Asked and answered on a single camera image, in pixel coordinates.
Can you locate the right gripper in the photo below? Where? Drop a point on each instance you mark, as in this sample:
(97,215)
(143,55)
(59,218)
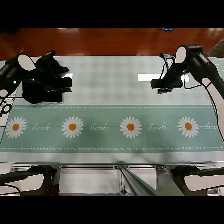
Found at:
(170,80)

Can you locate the black garment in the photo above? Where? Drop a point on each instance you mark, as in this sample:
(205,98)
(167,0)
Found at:
(43,86)

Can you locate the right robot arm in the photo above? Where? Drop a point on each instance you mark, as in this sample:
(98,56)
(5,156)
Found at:
(203,66)

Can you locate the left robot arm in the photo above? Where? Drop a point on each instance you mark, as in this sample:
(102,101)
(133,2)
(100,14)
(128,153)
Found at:
(13,68)

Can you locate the silver frame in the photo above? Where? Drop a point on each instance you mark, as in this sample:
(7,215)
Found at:
(136,183)

